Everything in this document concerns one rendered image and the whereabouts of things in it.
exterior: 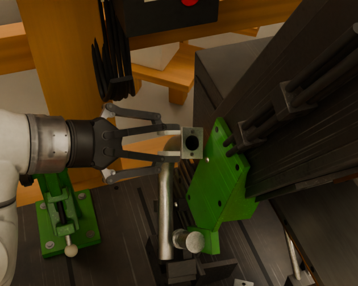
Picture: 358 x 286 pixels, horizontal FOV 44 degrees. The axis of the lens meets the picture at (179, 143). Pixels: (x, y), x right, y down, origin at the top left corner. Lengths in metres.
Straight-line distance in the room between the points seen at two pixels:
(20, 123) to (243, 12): 0.63
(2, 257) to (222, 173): 0.35
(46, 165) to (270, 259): 0.56
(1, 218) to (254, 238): 0.58
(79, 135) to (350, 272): 0.47
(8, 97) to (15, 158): 2.27
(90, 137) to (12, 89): 2.29
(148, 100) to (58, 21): 1.87
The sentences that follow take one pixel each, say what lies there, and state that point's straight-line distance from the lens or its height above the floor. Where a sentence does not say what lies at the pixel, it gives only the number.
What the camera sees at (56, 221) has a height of 0.99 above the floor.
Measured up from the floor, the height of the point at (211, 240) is 1.10.
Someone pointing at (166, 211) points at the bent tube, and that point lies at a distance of 0.89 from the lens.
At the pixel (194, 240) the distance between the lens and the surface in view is 0.81.
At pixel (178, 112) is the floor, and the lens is 2.62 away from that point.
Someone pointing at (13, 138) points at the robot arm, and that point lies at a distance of 0.64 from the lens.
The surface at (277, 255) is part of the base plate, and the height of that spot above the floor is 0.90.
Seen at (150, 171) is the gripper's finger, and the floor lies 1.21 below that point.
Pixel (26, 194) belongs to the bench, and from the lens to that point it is 1.19.
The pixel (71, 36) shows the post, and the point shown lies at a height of 1.31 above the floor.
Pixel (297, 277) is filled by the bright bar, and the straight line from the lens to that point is 0.89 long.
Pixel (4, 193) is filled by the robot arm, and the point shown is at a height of 1.29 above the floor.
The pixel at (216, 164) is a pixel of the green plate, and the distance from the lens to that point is 0.75.
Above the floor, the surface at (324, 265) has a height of 1.13.
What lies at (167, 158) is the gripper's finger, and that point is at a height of 1.21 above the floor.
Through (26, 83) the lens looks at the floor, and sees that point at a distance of 2.98.
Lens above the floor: 1.79
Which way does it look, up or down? 47 degrees down
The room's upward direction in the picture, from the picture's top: straight up
